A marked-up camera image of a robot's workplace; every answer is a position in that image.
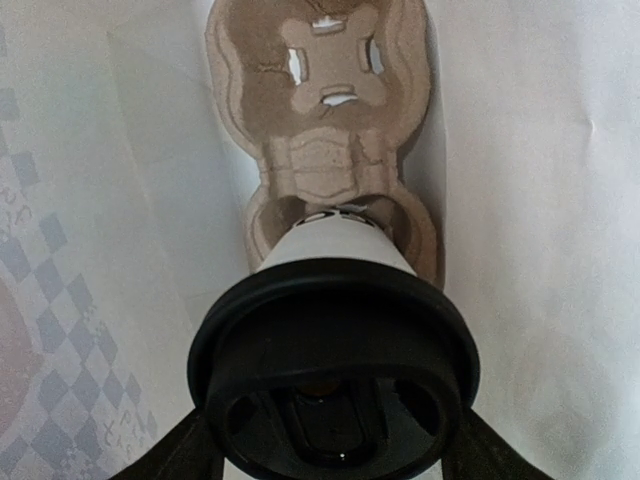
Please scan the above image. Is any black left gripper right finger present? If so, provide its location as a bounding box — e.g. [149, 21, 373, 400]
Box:
[441, 409, 545, 480]

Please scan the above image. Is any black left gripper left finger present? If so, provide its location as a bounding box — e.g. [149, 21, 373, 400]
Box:
[112, 409, 224, 480]

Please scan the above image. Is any blue checkered paper bag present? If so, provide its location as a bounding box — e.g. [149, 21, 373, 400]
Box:
[1, 1, 639, 479]

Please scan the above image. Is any brown pulp cup carrier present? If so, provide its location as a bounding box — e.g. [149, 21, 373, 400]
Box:
[205, 1, 444, 286]

